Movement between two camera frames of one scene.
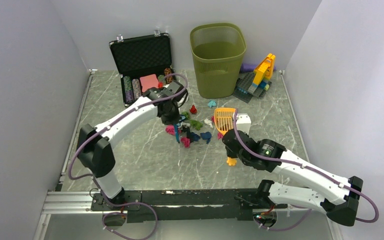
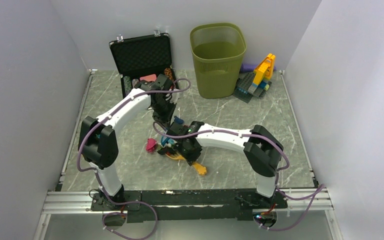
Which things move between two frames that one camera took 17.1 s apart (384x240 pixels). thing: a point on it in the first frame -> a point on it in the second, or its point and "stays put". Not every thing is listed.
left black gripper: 172,120 -> 167,118
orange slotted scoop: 224,118 -> 201,169
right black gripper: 230,154 -> 190,158
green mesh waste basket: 218,49 stays put
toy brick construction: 257,83 stays put
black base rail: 185,205 stays put
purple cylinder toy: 247,67 stays put
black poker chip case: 143,61 stays put
